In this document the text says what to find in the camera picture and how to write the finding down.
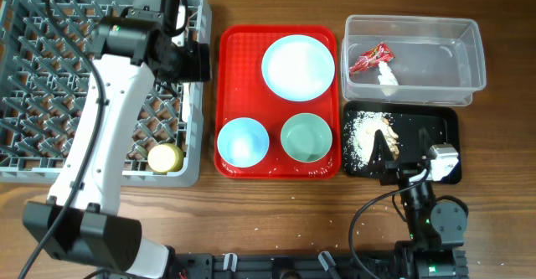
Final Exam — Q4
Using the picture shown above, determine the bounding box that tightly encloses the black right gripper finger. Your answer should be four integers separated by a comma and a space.
368, 130, 394, 173
419, 127, 435, 160

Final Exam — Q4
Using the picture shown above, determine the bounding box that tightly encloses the food scraps pile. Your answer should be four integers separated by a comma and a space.
344, 111, 399, 170

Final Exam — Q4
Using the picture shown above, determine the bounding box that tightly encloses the white napkin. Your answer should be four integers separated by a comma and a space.
378, 61, 398, 85

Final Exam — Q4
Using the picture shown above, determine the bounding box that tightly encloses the light green bowl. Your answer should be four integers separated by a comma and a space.
280, 113, 333, 163

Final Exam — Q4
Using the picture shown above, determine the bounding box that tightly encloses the light blue bowl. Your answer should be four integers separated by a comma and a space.
216, 117, 270, 168

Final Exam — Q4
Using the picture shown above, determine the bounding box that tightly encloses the yellow cup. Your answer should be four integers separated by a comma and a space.
147, 143, 184, 173

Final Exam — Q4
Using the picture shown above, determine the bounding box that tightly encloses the red sauce packet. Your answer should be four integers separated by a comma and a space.
349, 42, 395, 75

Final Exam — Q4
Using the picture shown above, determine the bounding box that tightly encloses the light blue plate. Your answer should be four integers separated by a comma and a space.
260, 34, 335, 102

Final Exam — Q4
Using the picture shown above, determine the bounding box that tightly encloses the white plastic fork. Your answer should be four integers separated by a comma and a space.
181, 82, 191, 123

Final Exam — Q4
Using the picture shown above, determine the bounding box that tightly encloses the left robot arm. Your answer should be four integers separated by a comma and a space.
23, 0, 211, 278

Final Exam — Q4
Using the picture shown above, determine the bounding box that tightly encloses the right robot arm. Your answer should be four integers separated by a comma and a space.
370, 128, 469, 278

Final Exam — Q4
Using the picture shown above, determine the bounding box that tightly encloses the grey dishwasher rack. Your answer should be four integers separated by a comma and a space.
1, 0, 204, 187

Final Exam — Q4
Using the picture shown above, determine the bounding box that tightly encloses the black tray bin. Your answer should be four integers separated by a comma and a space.
342, 101, 461, 178

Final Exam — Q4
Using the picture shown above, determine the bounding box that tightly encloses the red serving tray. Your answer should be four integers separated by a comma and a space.
214, 25, 342, 180

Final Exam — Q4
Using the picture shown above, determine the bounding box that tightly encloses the clear plastic bin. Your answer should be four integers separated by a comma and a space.
340, 15, 487, 106

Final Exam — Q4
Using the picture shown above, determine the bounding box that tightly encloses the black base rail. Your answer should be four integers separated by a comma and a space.
168, 254, 399, 279

